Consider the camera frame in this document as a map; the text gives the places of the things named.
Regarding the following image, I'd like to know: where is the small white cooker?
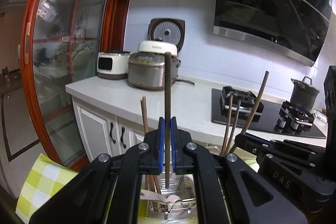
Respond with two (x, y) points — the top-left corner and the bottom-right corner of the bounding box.
(97, 50), (132, 80)

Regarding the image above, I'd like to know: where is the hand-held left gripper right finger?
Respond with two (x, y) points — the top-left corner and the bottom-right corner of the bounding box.
(170, 116), (307, 224)

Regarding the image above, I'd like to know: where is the metal wire utensil rack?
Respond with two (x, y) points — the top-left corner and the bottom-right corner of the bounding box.
(138, 144), (223, 222)

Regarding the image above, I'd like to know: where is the black gas stove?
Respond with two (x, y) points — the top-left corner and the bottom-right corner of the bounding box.
(211, 85), (327, 139)

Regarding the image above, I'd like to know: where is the dark cooking pot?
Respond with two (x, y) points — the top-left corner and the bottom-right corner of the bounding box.
(290, 76), (320, 113)

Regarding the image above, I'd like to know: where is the black power cable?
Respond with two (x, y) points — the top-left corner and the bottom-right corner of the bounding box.
(175, 78), (195, 86)

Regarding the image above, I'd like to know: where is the small white packet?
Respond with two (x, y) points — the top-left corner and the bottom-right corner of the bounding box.
(314, 111), (328, 123)

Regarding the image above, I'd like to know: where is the red framed glass door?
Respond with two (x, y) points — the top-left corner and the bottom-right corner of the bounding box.
(21, 0), (133, 172)

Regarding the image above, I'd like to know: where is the white kitchen cabinet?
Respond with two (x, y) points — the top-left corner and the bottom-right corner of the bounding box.
(66, 74), (327, 169)

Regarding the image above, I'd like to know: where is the black range hood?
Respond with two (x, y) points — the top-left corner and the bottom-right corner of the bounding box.
(213, 0), (332, 67)

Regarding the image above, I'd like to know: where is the dark chopstick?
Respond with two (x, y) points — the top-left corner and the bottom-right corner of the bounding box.
(164, 53), (172, 189)

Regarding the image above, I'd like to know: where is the silver rice cooker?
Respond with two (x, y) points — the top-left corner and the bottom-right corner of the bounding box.
(128, 18), (185, 90)

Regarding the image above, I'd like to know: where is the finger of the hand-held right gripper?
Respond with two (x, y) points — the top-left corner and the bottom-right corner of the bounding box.
(234, 132), (276, 160)
(270, 139), (327, 155)

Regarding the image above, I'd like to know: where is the black cabinet handle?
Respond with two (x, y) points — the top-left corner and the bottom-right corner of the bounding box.
(119, 126), (128, 149)
(109, 122), (117, 144)

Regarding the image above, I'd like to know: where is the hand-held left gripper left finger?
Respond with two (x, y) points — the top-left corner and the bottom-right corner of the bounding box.
(28, 116), (166, 224)

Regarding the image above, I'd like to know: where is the yellow white checked tablecloth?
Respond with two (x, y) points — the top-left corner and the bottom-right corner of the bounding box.
(16, 153), (259, 224)

